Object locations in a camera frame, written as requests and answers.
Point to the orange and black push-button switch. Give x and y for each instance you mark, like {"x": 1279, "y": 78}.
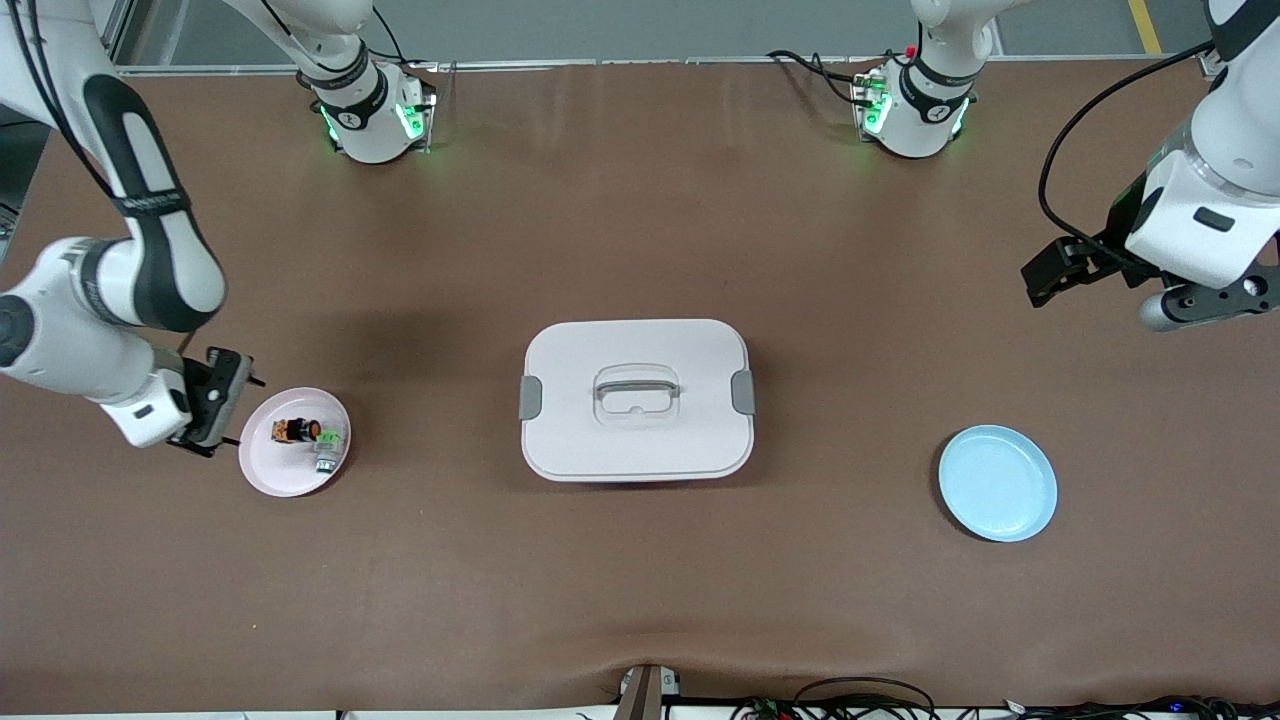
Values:
{"x": 300, "y": 432}

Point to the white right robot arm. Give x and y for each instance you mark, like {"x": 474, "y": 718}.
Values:
{"x": 60, "y": 340}

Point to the short aluminium profile rail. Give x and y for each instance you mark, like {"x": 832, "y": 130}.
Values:
{"x": 640, "y": 700}

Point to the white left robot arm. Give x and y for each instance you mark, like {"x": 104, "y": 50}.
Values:
{"x": 915, "y": 120}

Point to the long thin aluminium rail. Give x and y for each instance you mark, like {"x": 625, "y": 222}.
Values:
{"x": 600, "y": 62}

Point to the pink round plate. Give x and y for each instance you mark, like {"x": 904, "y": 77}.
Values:
{"x": 270, "y": 472}

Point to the light blue round plate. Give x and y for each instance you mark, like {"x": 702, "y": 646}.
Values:
{"x": 1000, "y": 485}

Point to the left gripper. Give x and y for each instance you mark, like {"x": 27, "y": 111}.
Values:
{"x": 1122, "y": 222}

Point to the aluminium corner frame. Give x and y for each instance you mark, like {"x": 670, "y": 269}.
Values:
{"x": 1208, "y": 68}
{"x": 118, "y": 35}

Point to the white lidded storage box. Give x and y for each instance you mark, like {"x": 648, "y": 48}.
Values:
{"x": 640, "y": 440}

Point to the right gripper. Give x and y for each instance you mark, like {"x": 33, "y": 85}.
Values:
{"x": 207, "y": 392}

